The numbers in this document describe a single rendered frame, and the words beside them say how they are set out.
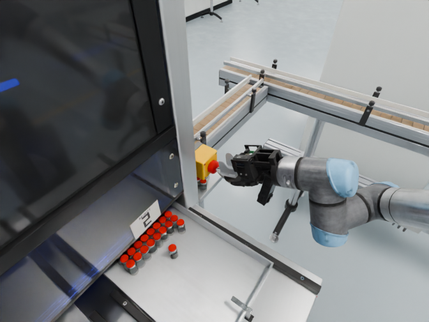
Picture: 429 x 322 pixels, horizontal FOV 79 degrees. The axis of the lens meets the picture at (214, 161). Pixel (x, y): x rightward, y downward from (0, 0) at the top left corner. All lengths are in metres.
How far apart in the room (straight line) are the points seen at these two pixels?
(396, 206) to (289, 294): 0.31
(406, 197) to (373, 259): 1.36
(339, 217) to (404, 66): 1.31
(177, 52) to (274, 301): 0.58
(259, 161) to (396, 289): 1.43
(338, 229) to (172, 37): 0.49
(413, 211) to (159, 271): 0.57
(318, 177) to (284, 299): 0.31
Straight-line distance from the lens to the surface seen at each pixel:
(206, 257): 0.74
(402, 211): 0.62
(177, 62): 0.52
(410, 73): 1.82
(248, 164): 0.62
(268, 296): 0.72
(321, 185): 0.57
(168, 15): 0.49
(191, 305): 0.70
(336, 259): 1.86
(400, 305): 1.90
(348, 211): 0.63
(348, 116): 1.26
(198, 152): 0.76
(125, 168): 0.51
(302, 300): 0.73
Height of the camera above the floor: 1.55
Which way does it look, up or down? 45 degrees down
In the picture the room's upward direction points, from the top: straight up
